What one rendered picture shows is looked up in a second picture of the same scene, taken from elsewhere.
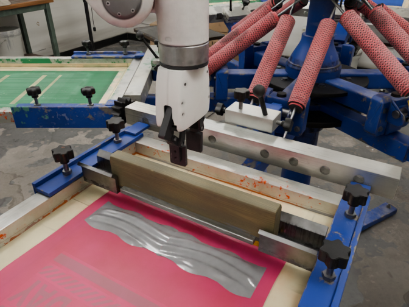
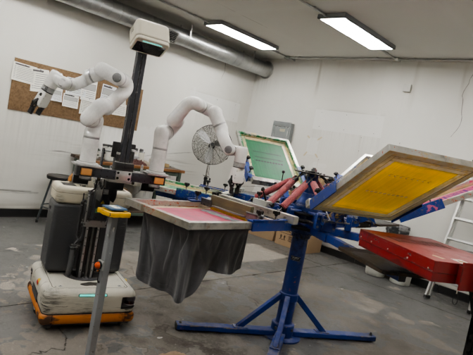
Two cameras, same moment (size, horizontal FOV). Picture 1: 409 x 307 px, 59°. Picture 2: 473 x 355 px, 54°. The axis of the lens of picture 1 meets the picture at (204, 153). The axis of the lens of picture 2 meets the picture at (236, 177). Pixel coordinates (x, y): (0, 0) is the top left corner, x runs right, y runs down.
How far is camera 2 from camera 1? 2.38 m
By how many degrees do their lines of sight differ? 29
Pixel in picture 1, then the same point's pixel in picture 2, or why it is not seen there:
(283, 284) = not seen: hidden behind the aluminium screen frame
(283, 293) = not seen: hidden behind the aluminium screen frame
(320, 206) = not seen: hidden behind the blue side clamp
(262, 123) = (263, 202)
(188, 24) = (240, 158)
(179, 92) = (235, 172)
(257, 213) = (247, 208)
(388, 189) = (291, 220)
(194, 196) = (232, 205)
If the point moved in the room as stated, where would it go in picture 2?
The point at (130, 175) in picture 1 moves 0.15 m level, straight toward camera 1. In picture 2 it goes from (216, 201) to (215, 203)
